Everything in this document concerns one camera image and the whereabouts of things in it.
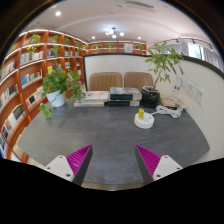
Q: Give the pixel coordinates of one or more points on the clear acrylic sign holder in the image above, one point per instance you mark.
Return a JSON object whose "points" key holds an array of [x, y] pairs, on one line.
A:
{"points": [[178, 86]]}

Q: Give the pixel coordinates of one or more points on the thick dark-spined book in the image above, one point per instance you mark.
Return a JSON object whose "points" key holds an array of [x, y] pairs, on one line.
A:
{"points": [[123, 103]]}

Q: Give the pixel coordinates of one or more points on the thin white book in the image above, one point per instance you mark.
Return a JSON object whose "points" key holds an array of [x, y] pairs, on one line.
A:
{"points": [[88, 104]]}

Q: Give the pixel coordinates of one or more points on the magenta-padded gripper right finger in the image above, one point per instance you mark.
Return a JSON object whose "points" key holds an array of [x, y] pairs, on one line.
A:
{"points": [[163, 165]]}

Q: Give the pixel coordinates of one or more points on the white book with picture cover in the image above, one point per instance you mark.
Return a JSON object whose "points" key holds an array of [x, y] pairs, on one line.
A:
{"points": [[95, 96]]}

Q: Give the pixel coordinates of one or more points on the tan padded chair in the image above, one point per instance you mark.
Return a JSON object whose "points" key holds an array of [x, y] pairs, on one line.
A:
{"points": [[138, 80], [105, 81]]}

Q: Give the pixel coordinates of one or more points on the ceiling air vent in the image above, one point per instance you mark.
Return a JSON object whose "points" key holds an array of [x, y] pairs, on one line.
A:
{"points": [[140, 5]]}

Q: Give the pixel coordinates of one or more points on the white sheer curtain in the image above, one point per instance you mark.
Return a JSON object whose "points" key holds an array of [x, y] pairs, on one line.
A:
{"points": [[213, 56]]}

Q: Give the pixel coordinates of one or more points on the recessed ceiling lights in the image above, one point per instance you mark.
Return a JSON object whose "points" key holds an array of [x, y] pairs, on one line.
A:
{"points": [[58, 13]]}

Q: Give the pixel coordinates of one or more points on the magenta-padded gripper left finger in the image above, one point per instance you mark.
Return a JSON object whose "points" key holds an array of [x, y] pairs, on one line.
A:
{"points": [[63, 165]]}

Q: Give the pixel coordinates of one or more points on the white wall socket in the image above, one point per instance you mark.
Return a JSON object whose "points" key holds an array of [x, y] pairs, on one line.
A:
{"points": [[190, 89], [199, 95]]}

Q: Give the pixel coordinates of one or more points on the white and purple banner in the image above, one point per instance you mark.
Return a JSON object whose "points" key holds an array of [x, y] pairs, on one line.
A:
{"points": [[183, 46]]}

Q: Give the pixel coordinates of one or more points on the leafy plant in white pot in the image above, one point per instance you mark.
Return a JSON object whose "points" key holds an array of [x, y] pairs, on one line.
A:
{"points": [[56, 98]]}

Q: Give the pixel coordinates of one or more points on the orange bookshelf unit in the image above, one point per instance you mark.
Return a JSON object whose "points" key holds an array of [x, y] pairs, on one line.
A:
{"points": [[33, 76]]}

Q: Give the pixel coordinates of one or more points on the ceiling lamp with round bulbs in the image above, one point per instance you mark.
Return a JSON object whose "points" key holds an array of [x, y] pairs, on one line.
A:
{"points": [[114, 32]]}

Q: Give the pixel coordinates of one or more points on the white sign on shelf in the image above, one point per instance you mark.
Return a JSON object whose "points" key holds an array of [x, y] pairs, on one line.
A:
{"points": [[128, 48]]}

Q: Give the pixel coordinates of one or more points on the thick book with grey cover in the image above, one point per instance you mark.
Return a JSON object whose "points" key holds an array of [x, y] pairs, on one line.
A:
{"points": [[125, 93]]}

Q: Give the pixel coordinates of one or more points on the tall plant in black pot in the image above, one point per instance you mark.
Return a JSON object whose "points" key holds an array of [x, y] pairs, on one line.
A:
{"points": [[150, 96]]}

